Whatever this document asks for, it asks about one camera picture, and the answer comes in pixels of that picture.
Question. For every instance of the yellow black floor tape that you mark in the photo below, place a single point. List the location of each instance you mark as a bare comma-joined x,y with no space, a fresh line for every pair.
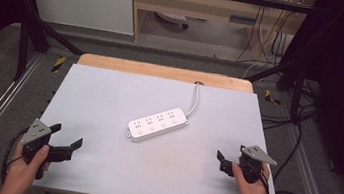
271,97
58,64

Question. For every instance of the white power strip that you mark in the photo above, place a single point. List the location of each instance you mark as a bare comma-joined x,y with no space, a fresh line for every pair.
157,125

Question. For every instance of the white chair base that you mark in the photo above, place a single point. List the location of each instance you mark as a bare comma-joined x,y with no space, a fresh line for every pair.
172,18

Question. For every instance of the wooden desk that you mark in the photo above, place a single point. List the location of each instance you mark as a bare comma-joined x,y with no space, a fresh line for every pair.
202,6

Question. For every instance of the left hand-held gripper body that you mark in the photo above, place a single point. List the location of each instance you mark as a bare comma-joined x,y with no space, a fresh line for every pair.
36,133

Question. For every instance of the person's left hand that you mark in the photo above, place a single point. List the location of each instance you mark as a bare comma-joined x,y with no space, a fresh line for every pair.
19,178

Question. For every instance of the wooden table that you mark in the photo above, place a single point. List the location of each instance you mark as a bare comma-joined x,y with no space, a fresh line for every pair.
150,70

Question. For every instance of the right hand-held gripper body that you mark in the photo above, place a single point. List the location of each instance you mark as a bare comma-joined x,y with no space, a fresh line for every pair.
251,166

